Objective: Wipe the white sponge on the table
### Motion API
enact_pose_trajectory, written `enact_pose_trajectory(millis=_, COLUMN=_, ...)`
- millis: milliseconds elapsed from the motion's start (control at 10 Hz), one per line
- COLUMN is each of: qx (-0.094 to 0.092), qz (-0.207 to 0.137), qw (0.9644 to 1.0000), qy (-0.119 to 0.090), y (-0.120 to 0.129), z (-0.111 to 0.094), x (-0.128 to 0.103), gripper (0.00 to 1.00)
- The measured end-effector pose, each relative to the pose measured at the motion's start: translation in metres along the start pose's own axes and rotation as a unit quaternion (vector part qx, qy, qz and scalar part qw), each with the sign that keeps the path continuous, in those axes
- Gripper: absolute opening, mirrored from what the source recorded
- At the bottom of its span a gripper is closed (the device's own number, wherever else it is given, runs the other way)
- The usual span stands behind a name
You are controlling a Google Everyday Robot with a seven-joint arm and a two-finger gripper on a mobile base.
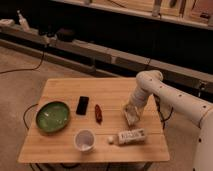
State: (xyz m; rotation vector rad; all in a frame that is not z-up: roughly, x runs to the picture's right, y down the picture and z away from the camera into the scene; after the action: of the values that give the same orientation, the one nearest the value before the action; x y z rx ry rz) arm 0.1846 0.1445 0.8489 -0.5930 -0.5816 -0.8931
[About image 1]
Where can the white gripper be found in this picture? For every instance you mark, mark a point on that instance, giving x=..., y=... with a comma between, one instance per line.
x=136, y=103

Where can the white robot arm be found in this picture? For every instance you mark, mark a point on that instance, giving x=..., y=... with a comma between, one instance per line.
x=199, y=111

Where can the white lotion tube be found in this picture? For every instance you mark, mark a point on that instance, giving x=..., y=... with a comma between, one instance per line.
x=128, y=137

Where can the black phone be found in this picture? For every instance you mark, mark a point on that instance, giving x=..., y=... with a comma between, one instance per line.
x=82, y=105

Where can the white plastic cup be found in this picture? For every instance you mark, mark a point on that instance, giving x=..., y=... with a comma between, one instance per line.
x=84, y=140

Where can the black object on shelf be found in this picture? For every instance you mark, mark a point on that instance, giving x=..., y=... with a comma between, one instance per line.
x=65, y=35

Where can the white spray bottle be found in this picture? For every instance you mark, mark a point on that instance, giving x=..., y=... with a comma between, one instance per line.
x=23, y=22

